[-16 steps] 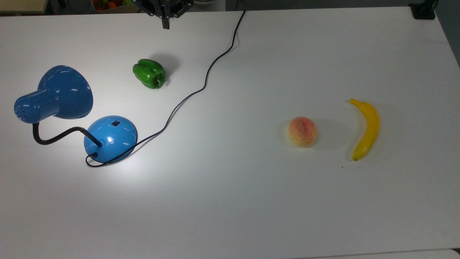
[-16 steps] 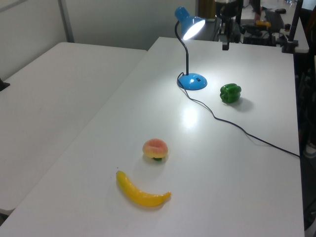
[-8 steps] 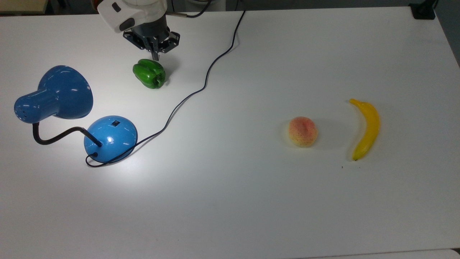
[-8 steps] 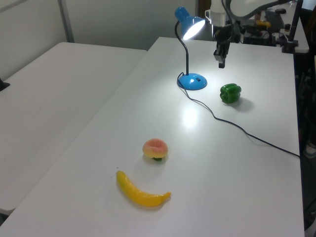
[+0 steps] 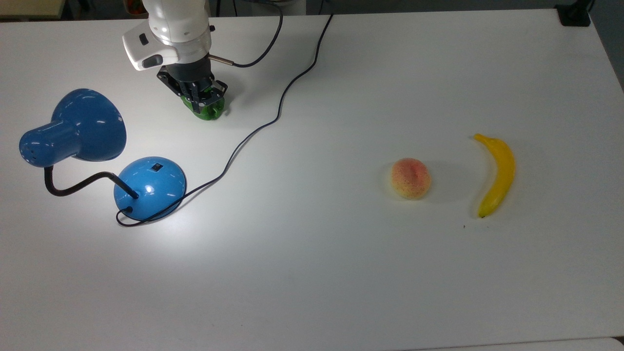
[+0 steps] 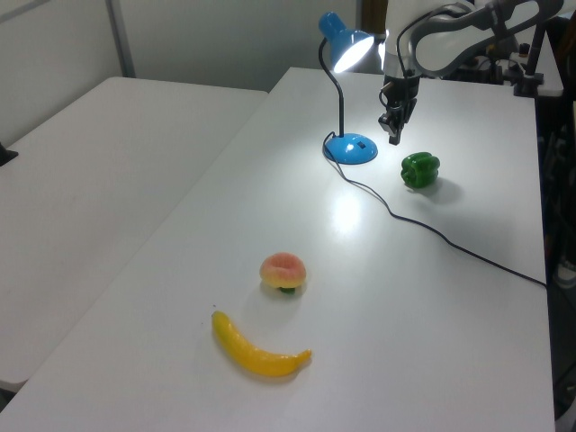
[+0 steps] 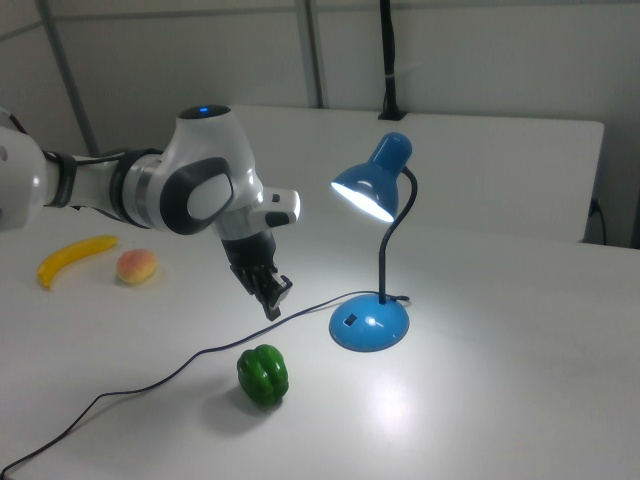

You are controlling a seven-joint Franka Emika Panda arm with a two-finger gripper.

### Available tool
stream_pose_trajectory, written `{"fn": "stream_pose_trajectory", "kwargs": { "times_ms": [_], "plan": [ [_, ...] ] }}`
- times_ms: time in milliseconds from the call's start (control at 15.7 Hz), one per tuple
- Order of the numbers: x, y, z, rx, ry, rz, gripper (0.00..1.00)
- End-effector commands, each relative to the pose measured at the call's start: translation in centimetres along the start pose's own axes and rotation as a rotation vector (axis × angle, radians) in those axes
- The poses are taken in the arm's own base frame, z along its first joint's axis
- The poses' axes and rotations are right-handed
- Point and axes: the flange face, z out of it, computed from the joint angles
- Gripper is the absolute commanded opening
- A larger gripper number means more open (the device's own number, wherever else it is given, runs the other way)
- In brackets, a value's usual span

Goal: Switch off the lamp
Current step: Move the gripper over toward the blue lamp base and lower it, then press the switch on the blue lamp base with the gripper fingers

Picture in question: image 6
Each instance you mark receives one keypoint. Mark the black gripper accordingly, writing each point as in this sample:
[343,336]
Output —
[400,92]

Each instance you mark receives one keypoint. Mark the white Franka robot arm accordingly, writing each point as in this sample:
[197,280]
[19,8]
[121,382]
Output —
[443,49]

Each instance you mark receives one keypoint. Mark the blue gooseneck desk lamp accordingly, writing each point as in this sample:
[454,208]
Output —
[351,150]

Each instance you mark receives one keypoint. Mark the green bell pepper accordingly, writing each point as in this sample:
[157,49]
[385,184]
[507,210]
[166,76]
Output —
[420,170]

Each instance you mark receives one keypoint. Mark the black clamp stand with pole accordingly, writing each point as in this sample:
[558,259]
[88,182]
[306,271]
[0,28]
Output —
[530,83]

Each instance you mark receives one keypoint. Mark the pink yellow peach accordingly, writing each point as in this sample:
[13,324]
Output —
[283,270]

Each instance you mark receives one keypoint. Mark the yellow banana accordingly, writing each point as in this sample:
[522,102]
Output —
[256,357]

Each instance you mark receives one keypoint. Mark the black table clamp mount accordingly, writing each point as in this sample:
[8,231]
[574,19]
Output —
[6,155]

